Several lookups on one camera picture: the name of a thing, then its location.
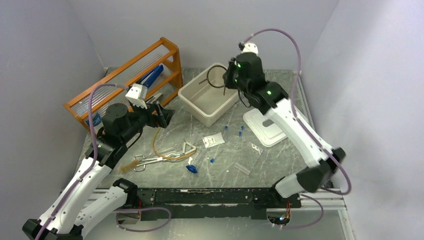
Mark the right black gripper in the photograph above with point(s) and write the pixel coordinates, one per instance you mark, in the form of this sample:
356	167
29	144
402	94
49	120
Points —
227	76

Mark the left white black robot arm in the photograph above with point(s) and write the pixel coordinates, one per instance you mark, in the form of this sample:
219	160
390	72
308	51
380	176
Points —
68	218

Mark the orange wooden shelf rack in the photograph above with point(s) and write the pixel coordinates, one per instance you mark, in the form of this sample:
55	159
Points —
161	53

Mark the white bin lid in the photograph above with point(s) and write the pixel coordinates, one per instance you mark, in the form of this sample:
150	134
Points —
267	132

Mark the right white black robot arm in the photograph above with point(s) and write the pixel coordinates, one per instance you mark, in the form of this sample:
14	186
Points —
245	74

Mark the metal crucible tongs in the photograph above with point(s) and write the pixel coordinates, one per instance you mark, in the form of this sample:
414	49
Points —
141	161

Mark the wrist white camera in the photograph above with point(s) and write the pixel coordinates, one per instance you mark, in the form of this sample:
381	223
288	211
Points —
248	47
136	95

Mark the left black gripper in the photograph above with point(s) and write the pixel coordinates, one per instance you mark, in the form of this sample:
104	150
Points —
161	119

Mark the white clay triangle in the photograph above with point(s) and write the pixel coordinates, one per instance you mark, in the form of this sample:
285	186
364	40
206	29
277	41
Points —
188	148

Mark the black wire tripod stand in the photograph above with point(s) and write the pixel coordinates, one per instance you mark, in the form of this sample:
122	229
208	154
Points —
214	78

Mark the beige plastic bin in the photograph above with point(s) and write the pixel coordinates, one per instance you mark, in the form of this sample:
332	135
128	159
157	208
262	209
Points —
205	103

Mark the grey white device on shelf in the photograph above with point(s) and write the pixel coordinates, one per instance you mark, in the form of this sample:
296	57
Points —
154	98

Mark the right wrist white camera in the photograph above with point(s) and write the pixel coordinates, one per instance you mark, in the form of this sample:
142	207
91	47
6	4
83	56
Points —
248	47

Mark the white plastic packet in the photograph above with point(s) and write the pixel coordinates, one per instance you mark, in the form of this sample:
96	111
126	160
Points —
213	140

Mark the blue white roll on shelf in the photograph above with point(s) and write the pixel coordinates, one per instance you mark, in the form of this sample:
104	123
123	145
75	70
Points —
96	119

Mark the clear test tube rack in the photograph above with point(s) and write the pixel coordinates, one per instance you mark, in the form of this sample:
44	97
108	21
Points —
242	168

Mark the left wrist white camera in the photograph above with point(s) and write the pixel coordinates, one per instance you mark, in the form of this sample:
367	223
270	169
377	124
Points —
136	95

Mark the clear plastic funnel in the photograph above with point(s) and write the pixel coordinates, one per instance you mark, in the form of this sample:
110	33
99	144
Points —
196	139

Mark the small clear plastic bag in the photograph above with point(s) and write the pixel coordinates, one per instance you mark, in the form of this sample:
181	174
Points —
256	148

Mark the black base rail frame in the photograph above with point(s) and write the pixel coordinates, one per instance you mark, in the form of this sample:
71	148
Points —
258	203

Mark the blue stapler on shelf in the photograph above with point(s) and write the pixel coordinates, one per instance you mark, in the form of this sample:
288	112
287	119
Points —
148	79

